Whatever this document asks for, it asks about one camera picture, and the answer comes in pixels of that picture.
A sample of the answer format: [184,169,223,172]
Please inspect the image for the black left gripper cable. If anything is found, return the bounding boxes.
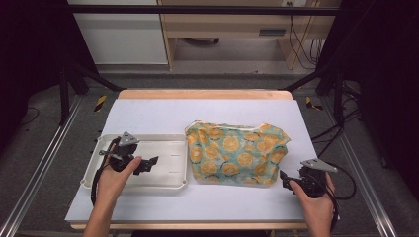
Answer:
[90,137,121,207]

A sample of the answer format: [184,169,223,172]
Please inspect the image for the black floor cables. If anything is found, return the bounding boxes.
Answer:
[310,107,363,160]

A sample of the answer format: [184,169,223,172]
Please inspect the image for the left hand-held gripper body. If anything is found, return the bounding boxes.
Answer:
[98,131,141,173]

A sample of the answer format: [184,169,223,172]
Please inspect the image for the orange fruit print cloth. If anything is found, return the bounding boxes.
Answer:
[185,120,292,189]

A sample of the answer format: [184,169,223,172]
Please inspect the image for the light wooden desk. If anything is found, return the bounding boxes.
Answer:
[157,0,342,71]

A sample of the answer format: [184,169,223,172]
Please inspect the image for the black frame leg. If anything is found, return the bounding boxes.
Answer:
[281,60,346,126]
[58,61,126,126]

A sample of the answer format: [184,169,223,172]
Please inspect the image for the aluminium floor rail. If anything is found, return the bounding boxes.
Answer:
[0,94,84,237]
[319,96,398,237]

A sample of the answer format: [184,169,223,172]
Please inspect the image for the wooden table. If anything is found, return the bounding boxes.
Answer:
[69,89,309,231]

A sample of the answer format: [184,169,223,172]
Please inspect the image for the dark curtain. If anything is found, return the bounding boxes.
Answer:
[315,0,419,198]
[0,0,98,156]

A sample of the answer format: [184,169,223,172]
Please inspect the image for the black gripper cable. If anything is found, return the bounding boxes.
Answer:
[324,161,358,231]
[90,137,121,207]

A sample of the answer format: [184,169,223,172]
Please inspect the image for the person's right hand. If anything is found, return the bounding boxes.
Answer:
[289,171,336,229]

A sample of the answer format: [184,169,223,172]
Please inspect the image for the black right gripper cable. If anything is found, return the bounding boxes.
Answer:
[324,161,358,231]

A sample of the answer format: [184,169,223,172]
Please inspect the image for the black horizontal frame bar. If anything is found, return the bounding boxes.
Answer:
[66,4,341,17]

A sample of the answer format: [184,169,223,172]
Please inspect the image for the white plastic tray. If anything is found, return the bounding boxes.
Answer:
[80,132,190,193]

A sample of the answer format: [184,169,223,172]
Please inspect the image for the person's left hand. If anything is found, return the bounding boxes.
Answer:
[95,155,143,206]

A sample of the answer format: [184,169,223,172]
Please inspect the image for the yellow black floor tape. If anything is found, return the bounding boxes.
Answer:
[303,96,324,113]
[94,94,109,114]

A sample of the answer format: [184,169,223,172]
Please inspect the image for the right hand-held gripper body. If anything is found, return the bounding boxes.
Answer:
[290,158,339,199]

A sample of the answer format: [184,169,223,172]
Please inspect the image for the black hanging cables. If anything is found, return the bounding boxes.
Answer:
[287,1,326,71]

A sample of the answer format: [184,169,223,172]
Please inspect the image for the white cabinet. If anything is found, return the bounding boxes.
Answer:
[66,0,169,66]

